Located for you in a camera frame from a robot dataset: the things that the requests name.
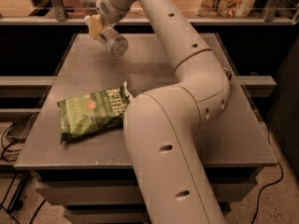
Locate green chips bag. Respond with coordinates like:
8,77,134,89
57,82,134,143

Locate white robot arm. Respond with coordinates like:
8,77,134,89
96,0,230,224

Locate grey table with drawers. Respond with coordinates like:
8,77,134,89
16,34,277,224

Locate black cables on left floor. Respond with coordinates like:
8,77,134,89
0,114,48,224

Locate black cable on right floor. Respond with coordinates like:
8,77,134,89
250,115,285,224

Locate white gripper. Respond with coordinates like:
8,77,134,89
89,0,136,38

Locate colourful snack bag on shelf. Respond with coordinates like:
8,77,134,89
196,0,256,18

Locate clear plastic water bottle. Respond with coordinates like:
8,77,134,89
84,15,129,57

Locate metal shelf rail frame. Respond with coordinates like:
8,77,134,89
0,0,299,26

